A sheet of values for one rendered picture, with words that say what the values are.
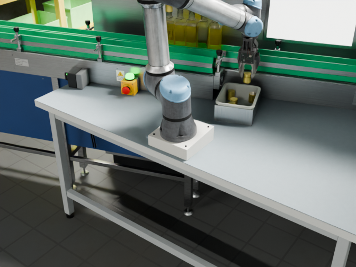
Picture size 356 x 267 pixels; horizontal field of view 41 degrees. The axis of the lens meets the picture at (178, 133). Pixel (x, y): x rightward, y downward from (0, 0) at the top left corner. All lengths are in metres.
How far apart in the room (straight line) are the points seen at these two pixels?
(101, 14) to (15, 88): 0.63
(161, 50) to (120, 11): 0.82
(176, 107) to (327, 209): 0.65
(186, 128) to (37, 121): 1.20
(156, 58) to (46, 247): 1.26
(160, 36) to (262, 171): 0.64
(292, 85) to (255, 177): 0.66
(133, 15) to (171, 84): 0.87
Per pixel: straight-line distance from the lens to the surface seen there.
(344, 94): 2.31
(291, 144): 2.01
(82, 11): 4.93
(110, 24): 2.68
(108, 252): 2.56
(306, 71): 2.29
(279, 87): 2.31
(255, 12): 2.02
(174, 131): 1.86
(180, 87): 1.79
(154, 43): 1.84
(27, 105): 2.81
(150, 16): 1.80
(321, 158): 1.96
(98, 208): 2.52
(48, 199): 2.95
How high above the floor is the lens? 1.81
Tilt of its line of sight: 31 degrees down
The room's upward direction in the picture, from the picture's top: straight up
